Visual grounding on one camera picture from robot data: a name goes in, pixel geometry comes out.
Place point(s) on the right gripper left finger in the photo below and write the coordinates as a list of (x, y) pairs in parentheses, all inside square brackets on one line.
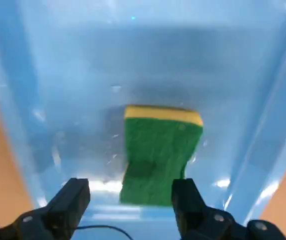
[(58, 212)]

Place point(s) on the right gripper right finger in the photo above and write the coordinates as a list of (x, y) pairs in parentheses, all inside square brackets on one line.
[(195, 220)]

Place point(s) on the green and yellow sponge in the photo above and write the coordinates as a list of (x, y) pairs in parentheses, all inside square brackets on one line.
[(155, 155)]

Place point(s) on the dark blue tray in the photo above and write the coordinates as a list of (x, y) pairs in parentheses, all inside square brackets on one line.
[(83, 75)]

